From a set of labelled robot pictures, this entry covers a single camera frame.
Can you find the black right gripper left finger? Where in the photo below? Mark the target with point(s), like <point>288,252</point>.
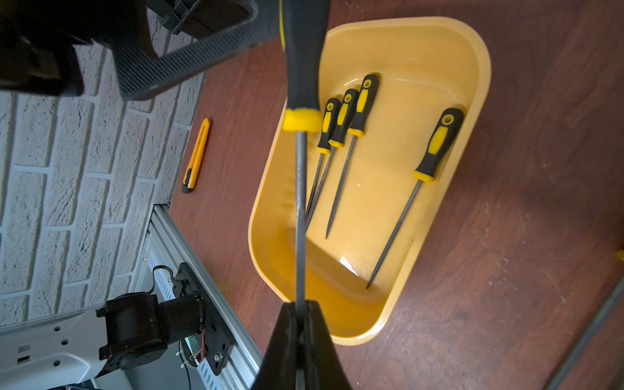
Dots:
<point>279,366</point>

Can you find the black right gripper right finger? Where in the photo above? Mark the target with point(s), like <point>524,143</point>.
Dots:
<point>319,366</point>

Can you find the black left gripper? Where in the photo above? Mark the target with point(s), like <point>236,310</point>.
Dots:
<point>39,40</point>

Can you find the black yellow file nine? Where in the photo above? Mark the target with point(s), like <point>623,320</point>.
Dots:
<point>303,29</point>

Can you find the black yellow file two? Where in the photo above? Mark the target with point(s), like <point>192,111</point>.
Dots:
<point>345,115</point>

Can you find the black yellow file three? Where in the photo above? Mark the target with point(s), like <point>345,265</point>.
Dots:
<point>355,127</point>

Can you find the yellow plastic tray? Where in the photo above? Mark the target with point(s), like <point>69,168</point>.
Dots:
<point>426,65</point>

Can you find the black yellow file four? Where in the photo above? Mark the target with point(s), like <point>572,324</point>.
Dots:
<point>443,136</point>

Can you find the black yellow file five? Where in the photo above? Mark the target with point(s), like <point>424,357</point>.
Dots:
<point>568,363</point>

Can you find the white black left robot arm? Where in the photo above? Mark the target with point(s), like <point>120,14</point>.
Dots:
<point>97,104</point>

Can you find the black yellow file one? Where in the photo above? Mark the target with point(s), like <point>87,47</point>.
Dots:
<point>328,126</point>

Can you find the yellow utility knife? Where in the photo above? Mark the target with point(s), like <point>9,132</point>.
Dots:
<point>192,172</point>

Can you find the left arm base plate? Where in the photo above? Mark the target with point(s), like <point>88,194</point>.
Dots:
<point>214,334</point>

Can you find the aluminium front rail frame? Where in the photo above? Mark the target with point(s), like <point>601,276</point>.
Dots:
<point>180,367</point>

